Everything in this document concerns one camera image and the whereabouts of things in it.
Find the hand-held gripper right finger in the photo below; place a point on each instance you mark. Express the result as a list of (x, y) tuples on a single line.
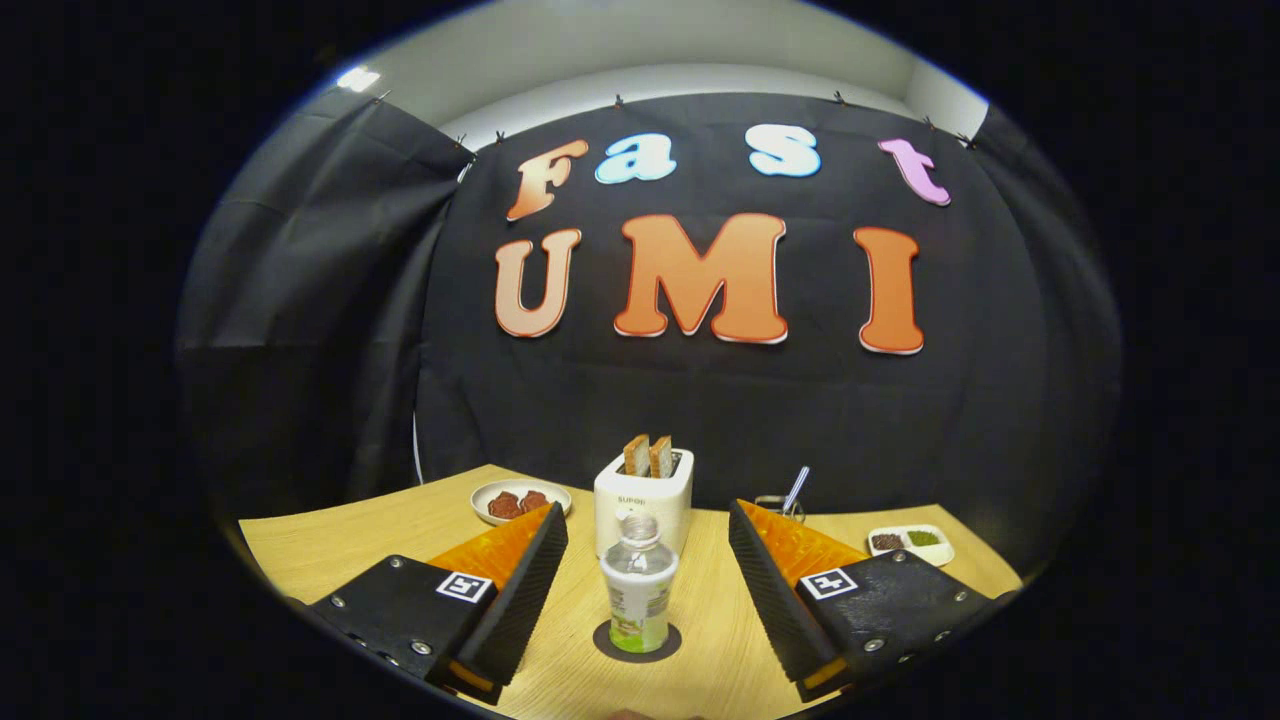
[(775, 590)]

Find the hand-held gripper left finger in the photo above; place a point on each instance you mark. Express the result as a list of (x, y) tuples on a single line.
[(520, 590)]

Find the dark round coaster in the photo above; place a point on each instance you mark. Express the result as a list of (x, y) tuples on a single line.
[(602, 643)]

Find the clear juice bottle white label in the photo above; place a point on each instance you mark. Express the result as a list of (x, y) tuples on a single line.
[(638, 590)]

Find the ribbed clear glass holder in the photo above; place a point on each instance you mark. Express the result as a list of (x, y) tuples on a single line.
[(768, 505)]

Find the red-brown food piece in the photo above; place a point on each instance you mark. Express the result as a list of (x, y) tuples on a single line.
[(504, 505), (534, 500)]

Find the white round plate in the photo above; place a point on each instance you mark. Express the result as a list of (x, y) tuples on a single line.
[(480, 500)]

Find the wooden table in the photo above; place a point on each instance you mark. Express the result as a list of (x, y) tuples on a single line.
[(700, 660)]

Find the cream toaster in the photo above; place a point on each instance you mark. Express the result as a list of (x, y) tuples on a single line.
[(625, 500)]

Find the white divided bean dish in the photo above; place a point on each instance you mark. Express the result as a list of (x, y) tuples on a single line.
[(910, 548)]

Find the toast slice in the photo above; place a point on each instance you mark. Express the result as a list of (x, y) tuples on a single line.
[(661, 457), (637, 456)]

